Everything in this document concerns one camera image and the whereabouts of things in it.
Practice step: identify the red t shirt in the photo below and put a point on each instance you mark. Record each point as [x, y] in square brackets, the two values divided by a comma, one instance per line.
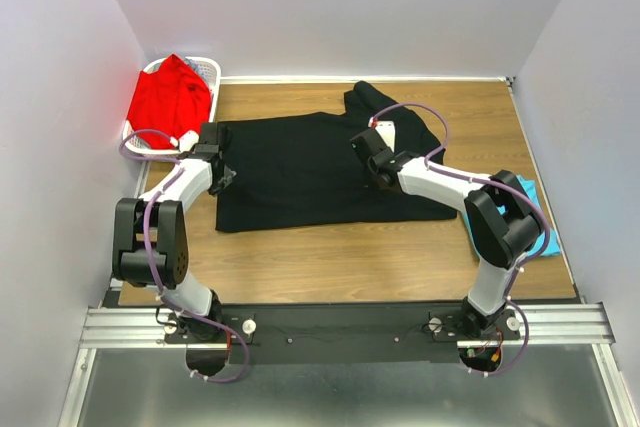
[173, 100]

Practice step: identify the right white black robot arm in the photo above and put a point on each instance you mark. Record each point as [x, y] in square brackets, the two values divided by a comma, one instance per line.
[487, 299]

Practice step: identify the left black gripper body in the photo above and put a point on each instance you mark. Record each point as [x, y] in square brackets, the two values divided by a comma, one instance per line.
[223, 181]

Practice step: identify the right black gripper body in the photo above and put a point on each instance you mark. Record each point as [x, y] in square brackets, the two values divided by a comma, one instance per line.
[372, 171]

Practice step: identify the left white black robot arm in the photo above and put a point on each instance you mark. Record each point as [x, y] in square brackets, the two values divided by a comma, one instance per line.
[150, 244]

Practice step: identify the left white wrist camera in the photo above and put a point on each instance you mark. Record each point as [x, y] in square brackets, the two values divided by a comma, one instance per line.
[185, 142]

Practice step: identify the aluminium extrusion rail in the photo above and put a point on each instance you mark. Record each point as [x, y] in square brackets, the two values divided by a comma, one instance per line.
[549, 324]

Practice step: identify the black t shirt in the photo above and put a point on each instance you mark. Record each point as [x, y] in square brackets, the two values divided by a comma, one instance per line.
[301, 170]

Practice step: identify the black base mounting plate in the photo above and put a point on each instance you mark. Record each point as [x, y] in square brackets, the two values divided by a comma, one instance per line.
[344, 333]

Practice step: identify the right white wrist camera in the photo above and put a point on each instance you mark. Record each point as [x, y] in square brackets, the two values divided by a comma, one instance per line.
[386, 130]

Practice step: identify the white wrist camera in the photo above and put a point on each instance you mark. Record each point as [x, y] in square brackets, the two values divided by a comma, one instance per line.
[386, 130]
[185, 142]

